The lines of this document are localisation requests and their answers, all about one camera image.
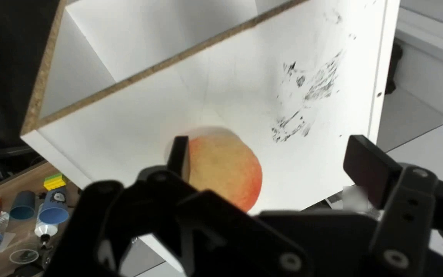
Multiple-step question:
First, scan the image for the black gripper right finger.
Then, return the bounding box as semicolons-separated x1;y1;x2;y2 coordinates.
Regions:
341;135;443;277

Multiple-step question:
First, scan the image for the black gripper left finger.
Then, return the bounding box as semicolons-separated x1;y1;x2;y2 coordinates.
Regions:
39;135;310;277

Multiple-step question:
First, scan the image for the orange peach plush toy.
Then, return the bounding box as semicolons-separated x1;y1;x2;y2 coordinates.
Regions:
164;127;264;215

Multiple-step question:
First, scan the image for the white particleboard shelf cabinet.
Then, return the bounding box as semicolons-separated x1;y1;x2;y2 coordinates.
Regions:
19;0;402;276

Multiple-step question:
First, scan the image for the printed paper sheet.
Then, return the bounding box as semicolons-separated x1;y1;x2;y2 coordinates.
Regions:
327;185;382;213

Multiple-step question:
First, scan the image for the blue cup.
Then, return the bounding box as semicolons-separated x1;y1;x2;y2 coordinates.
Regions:
36;190;72;229

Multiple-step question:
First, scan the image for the yellow green block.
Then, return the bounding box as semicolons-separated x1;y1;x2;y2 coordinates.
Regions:
41;173;67;193

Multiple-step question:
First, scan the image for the dark teal cup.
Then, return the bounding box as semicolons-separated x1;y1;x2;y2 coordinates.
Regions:
7;190;38;222

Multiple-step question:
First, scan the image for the white aluminium frame rail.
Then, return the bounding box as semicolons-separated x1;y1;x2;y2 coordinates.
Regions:
390;5;443;132

